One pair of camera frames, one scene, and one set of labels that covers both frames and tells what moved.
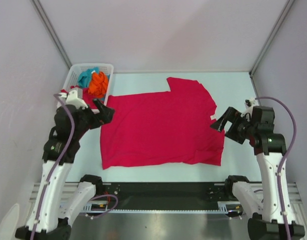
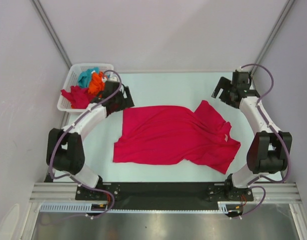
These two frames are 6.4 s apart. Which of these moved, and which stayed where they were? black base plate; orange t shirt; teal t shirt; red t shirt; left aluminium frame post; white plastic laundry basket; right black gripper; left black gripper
Moved: right black gripper; left black gripper; red t shirt
Stayed: orange t shirt; left aluminium frame post; white plastic laundry basket; teal t shirt; black base plate
